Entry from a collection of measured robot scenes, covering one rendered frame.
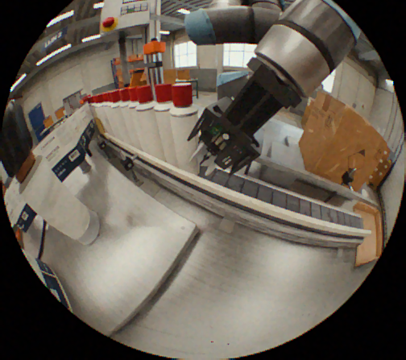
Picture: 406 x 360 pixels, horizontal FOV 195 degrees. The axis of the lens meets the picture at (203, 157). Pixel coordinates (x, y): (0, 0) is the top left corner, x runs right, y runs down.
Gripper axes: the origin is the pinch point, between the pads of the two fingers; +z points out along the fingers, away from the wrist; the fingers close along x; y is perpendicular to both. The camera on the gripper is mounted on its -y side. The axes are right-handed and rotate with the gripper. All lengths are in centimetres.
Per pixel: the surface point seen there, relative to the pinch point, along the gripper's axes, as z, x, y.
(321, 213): -11.2, 31.3, -1.3
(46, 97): 286, -750, 95
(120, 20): -19.0, -45.9, -3.9
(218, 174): 3.2, 5.4, -2.0
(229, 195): -2.0, 7.9, 4.6
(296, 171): -11.6, 15.6, -2.8
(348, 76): -294, 217, -486
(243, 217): -0.6, 13.7, 5.8
